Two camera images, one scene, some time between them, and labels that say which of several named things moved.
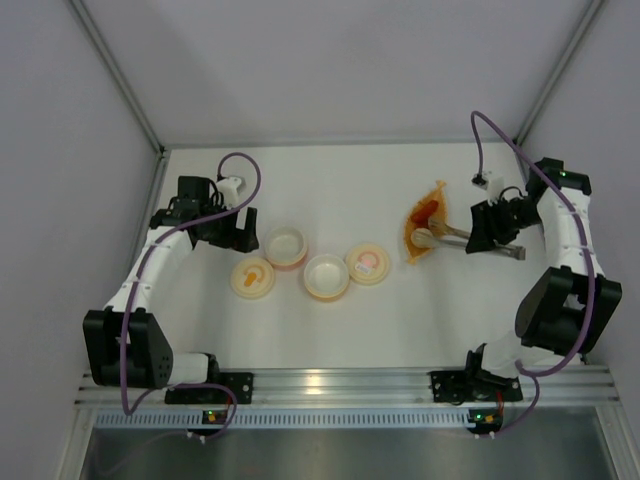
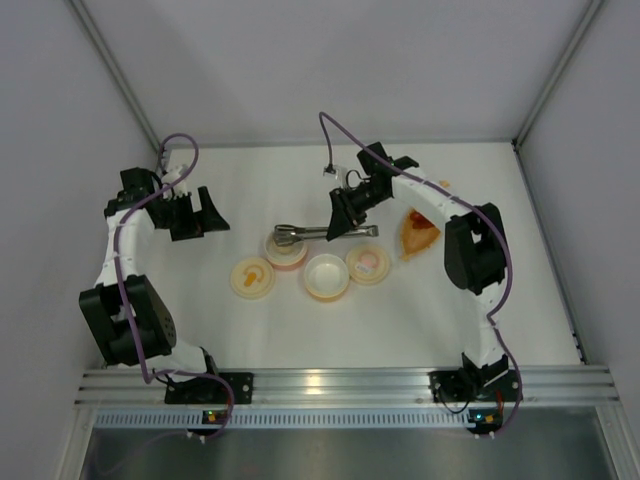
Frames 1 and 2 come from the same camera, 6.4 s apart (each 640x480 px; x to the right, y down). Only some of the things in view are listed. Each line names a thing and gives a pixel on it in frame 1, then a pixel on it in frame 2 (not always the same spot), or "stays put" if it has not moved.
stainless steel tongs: [435, 229] -> [288, 234]
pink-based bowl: [286, 248] stays put
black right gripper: [483, 226] -> [347, 209]
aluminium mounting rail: [571, 389] stays put
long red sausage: [421, 217] stays put
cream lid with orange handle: [252, 278] stays put
